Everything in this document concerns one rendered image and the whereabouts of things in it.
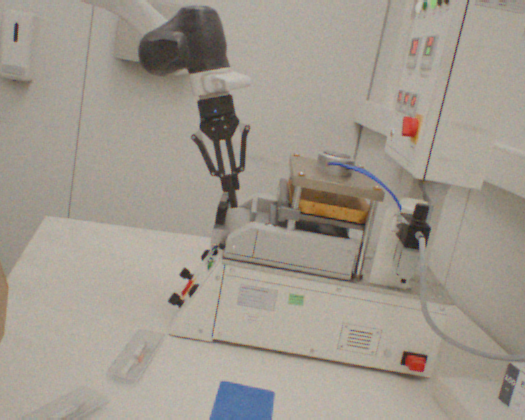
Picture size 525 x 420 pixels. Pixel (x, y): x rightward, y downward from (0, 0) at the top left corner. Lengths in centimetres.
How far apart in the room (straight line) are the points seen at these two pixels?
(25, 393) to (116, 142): 182
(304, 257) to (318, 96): 166
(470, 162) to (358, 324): 38
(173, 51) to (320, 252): 49
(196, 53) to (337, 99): 160
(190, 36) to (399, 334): 72
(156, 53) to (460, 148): 62
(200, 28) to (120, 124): 150
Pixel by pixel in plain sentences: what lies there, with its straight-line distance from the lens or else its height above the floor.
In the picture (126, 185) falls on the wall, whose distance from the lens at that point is 283.
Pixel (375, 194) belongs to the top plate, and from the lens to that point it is 126.
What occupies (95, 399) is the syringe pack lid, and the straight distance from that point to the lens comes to 105.
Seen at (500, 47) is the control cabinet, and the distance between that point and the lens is 126.
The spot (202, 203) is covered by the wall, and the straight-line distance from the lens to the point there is 285.
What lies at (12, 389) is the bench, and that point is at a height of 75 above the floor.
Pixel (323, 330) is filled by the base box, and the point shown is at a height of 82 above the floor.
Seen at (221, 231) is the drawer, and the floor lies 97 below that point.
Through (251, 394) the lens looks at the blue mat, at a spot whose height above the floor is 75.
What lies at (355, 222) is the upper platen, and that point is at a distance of 131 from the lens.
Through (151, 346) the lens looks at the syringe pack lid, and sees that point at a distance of 122.
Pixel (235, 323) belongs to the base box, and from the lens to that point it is 129.
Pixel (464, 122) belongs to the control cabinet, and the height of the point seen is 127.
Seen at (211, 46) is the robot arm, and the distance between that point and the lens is 132.
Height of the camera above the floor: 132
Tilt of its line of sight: 14 degrees down
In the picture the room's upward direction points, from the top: 11 degrees clockwise
